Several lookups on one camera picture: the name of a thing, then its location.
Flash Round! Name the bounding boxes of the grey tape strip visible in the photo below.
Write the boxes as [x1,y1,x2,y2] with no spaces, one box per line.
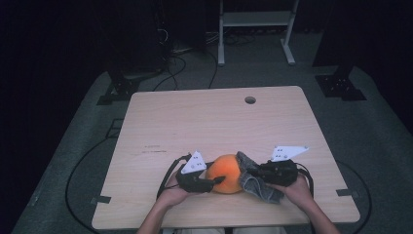
[335,188,360,199]
[91,194,112,205]

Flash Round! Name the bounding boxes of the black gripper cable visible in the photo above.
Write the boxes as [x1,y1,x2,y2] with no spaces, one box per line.
[156,153,193,200]
[295,161,316,199]

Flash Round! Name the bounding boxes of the black stand with legs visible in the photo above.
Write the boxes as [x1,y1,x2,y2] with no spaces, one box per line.
[96,62,165,106]

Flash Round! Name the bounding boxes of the long looped black floor cable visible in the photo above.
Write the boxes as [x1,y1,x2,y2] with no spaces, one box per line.
[64,136,115,234]
[335,159,373,234]

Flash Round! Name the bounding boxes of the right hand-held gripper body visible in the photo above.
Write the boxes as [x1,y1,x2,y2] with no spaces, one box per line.
[258,145,311,187]

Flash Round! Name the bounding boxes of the person's right hand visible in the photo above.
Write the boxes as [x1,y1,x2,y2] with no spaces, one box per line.
[266,175,315,212]

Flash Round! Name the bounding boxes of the orange fruit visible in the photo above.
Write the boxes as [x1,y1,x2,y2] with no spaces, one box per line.
[205,153,244,195]

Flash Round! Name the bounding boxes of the black stand base plate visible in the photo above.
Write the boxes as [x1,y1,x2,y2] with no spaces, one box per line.
[315,66,368,101]

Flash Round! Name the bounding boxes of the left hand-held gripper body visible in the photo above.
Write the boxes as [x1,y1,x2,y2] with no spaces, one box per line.
[175,150,216,194]

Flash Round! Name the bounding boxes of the person's left hand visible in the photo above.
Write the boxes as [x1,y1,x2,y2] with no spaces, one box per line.
[157,173,197,210]

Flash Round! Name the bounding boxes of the black floor tape outline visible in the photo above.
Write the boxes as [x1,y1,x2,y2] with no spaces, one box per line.
[105,118,125,139]

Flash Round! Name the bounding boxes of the grey fleece cloth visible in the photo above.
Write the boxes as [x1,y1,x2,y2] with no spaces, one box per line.
[235,150,285,205]

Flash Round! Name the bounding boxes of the white metal stand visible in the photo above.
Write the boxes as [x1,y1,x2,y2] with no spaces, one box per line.
[217,0,300,67]

